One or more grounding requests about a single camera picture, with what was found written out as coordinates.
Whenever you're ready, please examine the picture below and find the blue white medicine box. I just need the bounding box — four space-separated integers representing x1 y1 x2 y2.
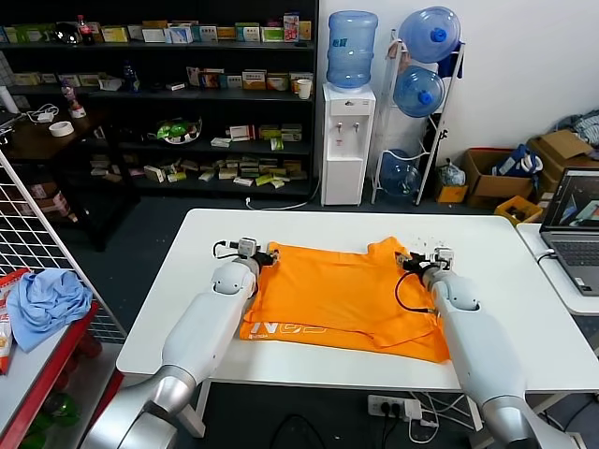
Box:
166 24 195 45

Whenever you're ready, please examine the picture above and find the pink standing box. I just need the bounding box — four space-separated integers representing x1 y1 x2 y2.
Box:
283 13 301 44

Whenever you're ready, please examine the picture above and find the blue bag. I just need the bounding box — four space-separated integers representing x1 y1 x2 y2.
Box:
495 143 544 179

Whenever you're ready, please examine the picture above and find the red white snack bag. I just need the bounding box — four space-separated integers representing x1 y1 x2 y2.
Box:
0 268 34 376

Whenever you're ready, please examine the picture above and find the green bottle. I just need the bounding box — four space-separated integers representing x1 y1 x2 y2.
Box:
27 391 81 449

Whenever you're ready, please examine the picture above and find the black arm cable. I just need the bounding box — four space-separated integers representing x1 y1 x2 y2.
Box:
213 239 242 261
395 272 439 314

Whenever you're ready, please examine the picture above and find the dark blue cloth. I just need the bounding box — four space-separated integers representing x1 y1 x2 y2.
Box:
437 40 467 80

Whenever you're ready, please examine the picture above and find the black floor cable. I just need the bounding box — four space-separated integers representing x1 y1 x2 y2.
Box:
272 413 327 449

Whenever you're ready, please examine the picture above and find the green white bowl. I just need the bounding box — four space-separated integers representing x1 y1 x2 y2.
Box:
148 116 204 147

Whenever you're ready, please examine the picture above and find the white water dispenser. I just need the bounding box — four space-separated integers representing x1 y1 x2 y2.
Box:
320 82 377 207

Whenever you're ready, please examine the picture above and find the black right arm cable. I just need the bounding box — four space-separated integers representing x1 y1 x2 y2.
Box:
395 272 439 314

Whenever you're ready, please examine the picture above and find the red brown carton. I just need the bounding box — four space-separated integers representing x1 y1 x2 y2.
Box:
28 182 72 221

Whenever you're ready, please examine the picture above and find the pile of clothes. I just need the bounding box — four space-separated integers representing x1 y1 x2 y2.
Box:
554 109 599 145

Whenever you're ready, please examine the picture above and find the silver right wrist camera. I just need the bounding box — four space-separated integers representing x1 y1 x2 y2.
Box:
433 247 457 270

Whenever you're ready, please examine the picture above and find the grey laptop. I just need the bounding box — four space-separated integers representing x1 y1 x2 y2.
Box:
538 167 599 297

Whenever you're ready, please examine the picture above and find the blue water jug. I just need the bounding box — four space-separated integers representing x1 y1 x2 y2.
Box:
392 65 446 119
398 6 461 65
377 148 422 196
326 10 379 91

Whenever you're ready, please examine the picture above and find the orange white medicine box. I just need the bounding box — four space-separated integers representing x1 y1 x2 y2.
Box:
241 69 269 91

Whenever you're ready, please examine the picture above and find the cola bottle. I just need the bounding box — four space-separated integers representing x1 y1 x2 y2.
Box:
77 14 95 46

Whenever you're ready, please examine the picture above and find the clear plastic bag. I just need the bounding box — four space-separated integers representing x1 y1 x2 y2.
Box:
437 159 467 187

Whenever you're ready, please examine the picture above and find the white power strip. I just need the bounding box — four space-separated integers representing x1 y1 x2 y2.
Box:
367 394 423 419

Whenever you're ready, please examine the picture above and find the small yellow cardboard box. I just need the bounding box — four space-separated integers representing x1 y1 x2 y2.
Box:
432 183 469 204

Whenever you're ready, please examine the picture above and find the black shelving unit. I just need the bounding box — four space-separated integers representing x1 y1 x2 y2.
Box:
0 0 320 202

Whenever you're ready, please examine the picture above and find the white wire grid panel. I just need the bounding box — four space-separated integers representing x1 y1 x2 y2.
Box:
0 148 128 342

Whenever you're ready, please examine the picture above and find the blue drink bottle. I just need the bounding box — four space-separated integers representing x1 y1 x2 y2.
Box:
122 59 141 94

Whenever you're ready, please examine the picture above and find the white floor cable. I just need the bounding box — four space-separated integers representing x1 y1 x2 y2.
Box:
244 174 323 211

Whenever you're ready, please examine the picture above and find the beige cloth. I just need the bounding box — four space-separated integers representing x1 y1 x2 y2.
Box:
385 37 412 65

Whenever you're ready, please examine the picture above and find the light blue cloth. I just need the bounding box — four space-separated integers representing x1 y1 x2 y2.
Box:
7 269 95 354

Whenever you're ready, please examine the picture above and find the large cardboard box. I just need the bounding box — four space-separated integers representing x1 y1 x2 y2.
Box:
462 148 535 209

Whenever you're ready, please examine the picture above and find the orange t-shirt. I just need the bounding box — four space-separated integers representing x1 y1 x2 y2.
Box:
239 236 451 364

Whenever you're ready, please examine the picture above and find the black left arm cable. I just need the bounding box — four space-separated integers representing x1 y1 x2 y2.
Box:
213 239 242 261

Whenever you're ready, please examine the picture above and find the dark wooden table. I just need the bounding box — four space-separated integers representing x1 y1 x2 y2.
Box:
0 107 141 253

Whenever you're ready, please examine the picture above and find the tan open cardboard box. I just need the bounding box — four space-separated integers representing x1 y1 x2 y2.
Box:
526 129 593 163

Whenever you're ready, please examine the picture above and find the white charger with cable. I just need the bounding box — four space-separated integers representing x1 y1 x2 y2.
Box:
26 103 61 124

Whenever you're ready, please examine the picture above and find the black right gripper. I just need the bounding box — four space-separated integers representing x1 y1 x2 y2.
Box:
395 251 430 276

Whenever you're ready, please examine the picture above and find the white jug rack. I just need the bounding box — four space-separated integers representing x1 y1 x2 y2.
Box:
371 28 467 207

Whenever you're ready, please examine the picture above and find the pink drink bottle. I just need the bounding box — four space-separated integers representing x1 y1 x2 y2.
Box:
60 77 88 120

